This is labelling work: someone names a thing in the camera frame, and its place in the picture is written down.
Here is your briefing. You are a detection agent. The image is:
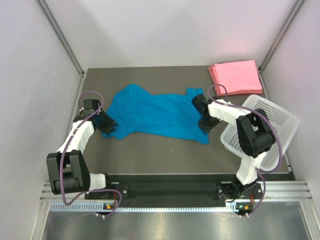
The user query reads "blue t shirt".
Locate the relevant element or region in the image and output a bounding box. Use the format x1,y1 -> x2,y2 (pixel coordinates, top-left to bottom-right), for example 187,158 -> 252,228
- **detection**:
103,84 -> 210,145

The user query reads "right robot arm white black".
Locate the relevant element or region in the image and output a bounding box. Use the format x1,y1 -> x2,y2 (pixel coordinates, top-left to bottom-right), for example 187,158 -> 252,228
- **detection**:
192,94 -> 276,199

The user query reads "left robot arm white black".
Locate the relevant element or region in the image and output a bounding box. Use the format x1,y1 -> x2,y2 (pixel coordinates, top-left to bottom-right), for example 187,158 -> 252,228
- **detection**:
46,99 -> 118,199

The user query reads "folded pink t shirt stack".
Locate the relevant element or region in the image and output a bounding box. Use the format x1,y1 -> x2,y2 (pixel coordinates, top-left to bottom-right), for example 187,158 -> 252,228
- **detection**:
208,60 -> 263,97

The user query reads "white perforated plastic basket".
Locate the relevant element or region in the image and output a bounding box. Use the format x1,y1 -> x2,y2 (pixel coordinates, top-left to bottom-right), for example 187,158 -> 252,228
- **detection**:
220,94 -> 299,171

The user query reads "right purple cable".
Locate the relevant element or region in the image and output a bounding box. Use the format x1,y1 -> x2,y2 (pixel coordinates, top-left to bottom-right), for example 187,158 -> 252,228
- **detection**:
207,84 -> 283,217

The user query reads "purple cable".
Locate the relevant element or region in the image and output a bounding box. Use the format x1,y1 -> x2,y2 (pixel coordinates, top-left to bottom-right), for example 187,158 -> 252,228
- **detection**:
207,84 -> 283,217
59,90 -> 123,221

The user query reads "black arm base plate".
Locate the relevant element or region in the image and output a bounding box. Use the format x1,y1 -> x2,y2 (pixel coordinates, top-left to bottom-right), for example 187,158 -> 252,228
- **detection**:
84,173 -> 295,208

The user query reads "slotted grey cable duct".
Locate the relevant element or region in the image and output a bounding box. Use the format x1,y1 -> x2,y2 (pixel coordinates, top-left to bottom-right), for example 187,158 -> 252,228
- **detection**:
49,201 -> 253,213

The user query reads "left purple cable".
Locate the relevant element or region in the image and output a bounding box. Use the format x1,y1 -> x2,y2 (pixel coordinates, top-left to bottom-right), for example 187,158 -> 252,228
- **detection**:
59,90 -> 123,221

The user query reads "aluminium frame rail front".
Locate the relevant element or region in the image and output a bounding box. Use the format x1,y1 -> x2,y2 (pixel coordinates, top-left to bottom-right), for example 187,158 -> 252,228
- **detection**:
39,181 -> 313,203

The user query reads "left aluminium corner post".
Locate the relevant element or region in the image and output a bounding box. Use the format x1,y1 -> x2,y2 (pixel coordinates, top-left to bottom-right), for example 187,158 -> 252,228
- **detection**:
36,0 -> 85,76

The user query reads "aluminium corner post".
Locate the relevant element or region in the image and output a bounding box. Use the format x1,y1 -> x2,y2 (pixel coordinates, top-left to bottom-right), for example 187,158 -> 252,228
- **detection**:
258,0 -> 306,73
36,0 -> 85,76

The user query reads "right aluminium corner post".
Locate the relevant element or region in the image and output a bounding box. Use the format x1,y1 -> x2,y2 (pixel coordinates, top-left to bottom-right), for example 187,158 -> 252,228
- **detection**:
258,0 -> 306,73

